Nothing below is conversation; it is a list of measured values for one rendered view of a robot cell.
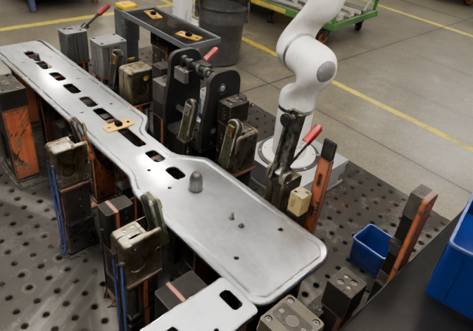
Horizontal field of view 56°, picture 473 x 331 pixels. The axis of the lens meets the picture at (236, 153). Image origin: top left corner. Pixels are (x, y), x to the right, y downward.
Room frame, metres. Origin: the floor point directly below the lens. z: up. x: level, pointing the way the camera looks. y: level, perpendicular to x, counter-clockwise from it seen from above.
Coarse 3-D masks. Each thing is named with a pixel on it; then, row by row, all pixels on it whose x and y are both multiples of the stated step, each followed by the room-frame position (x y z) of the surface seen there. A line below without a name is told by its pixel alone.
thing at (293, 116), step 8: (288, 112) 0.84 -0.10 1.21; (296, 112) 0.84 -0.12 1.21; (280, 120) 0.81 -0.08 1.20; (288, 120) 0.80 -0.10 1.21; (296, 120) 0.82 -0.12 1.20; (304, 120) 0.83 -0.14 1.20; (288, 128) 0.84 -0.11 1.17; (296, 128) 0.81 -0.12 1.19; (280, 136) 0.83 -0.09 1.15; (288, 136) 0.83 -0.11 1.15; (296, 136) 0.82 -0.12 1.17; (280, 144) 0.83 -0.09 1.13; (288, 144) 0.83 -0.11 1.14; (296, 144) 0.82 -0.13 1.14; (280, 152) 0.83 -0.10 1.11; (288, 152) 0.81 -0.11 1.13; (280, 160) 0.83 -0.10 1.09; (288, 160) 0.81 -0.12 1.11; (272, 168) 0.82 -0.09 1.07; (288, 168) 0.81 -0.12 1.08; (272, 176) 0.82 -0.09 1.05; (280, 176) 0.80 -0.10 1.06; (280, 184) 0.80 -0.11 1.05
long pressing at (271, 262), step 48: (0, 48) 1.45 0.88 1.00; (48, 48) 1.50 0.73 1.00; (48, 96) 1.16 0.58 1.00; (96, 96) 1.18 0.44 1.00; (96, 144) 0.94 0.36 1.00; (144, 192) 0.77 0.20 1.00; (192, 192) 0.79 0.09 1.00; (240, 192) 0.81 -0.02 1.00; (192, 240) 0.64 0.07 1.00; (240, 240) 0.65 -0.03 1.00; (288, 240) 0.67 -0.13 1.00; (240, 288) 0.54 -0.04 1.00; (288, 288) 0.55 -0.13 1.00
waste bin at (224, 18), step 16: (208, 0) 3.78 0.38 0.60; (224, 0) 3.76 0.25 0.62; (240, 0) 3.81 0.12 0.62; (208, 16) 3.80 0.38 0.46; (224, 16) 3.78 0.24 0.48; (240, 16) 3.87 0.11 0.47; (224, 32) 3.79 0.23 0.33; (240, 32) 3.91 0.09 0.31; (208, 48) 3.81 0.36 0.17; (224, 48) 3.81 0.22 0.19; (224, 64) 3.82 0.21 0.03
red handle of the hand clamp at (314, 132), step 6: (318, 126) 0.90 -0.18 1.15; (312, 132) 0.89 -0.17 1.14; (318, 132) 0.89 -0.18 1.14; (306, 138) 0.88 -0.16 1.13; (312, 138) 0.88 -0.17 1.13; (300, 144) 0.87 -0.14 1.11; (306, 144) 0.87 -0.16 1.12; (300, 150) 0.86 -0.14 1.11; (294, 156) 0.84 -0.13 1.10; (276, 174) 0.81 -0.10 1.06
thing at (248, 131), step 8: (248, 128) 0.99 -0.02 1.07; (248, 136) 0.96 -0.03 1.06; (256, 136) 0.98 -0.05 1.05; (240, 144) 0.94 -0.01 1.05; (248, 144) 0.96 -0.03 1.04; (240, 152) 0.94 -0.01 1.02; (248, 152) 0.97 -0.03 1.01; (240, 160) 0.94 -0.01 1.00; (248, 160) 0.97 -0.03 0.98; (224, 168) 0.96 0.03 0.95; (232, 168) 0.94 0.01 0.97; (240, 168) 0.95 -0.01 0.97; (248, 168) 0.97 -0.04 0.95; (240, 176) 0.96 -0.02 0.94; (248, 176) 0.98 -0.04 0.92; (248, 184) 0.98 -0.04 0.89
